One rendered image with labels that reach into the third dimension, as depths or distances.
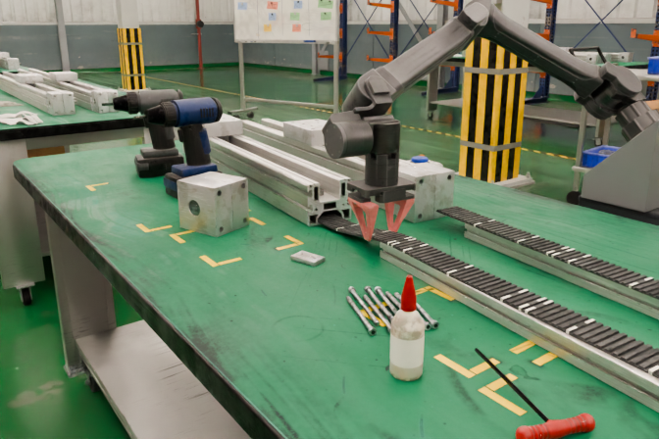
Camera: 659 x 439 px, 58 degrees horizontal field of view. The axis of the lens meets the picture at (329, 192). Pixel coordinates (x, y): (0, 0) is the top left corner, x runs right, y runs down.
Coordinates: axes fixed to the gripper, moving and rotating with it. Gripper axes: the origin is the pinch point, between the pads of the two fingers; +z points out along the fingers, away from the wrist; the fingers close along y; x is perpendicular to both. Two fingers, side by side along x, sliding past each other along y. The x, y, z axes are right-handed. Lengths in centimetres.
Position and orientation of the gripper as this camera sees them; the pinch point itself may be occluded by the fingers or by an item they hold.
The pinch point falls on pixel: (380, 233)
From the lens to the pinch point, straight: 103.8
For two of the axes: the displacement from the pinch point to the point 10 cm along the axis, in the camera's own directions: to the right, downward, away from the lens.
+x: 5.0, 2.3, -8.3
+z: 0.0, 9.6, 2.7
